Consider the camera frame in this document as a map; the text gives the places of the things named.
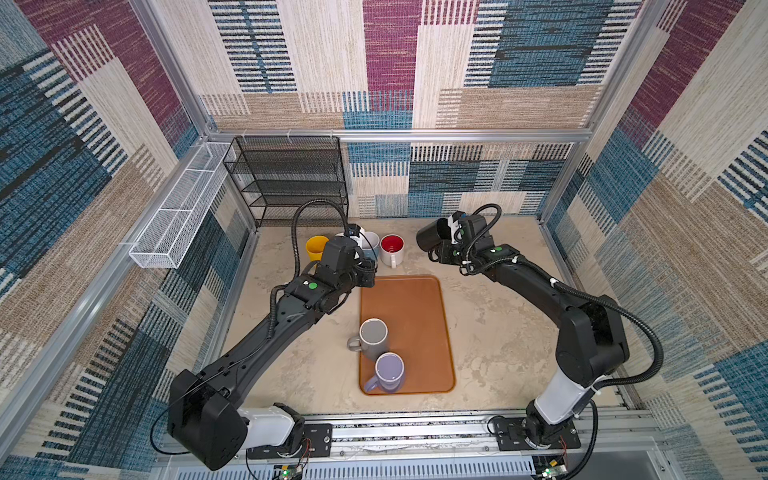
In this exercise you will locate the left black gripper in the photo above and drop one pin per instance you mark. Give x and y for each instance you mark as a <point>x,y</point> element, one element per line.
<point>366,266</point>

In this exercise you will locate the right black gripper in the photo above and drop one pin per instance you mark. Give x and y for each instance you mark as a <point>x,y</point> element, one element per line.
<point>444,248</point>

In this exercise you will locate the yellow mug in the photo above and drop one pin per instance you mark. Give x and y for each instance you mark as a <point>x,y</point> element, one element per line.
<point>315,247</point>

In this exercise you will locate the teal blue mug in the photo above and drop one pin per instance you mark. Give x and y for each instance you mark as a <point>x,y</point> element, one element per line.
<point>370,244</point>

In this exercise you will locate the white mug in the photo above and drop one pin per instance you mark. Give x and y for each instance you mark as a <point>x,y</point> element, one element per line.
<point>392,250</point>

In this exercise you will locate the brown plastic tray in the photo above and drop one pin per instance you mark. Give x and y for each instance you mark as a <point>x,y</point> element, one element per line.
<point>413,310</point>

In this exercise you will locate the grey mug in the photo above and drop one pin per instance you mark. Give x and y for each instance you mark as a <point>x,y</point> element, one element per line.
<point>371,340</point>

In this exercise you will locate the purple mug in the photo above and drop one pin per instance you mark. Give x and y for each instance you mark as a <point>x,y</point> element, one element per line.
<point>389,374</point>

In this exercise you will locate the black mug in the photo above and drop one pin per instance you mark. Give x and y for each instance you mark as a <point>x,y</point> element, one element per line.
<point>434,236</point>

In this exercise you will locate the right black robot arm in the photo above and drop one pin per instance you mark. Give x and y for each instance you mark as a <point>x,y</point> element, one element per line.
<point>591,342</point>

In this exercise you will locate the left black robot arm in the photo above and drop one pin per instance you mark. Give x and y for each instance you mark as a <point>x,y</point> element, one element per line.
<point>204,412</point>

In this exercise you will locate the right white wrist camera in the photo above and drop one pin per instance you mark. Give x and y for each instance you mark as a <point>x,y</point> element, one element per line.
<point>455,226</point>

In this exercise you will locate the black wire shelf rack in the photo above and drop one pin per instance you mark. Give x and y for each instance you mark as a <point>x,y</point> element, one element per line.
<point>276,175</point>

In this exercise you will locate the white wire mesh basket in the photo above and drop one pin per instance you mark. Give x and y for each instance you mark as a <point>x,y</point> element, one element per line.
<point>165,240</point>

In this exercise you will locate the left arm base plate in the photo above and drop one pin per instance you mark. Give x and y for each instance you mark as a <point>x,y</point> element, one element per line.
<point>311,440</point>

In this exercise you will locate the aluminium mounting rail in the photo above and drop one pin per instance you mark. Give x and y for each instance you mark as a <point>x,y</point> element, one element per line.
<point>459,445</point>

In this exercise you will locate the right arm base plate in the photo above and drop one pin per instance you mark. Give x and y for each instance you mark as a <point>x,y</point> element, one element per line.
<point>510,433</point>

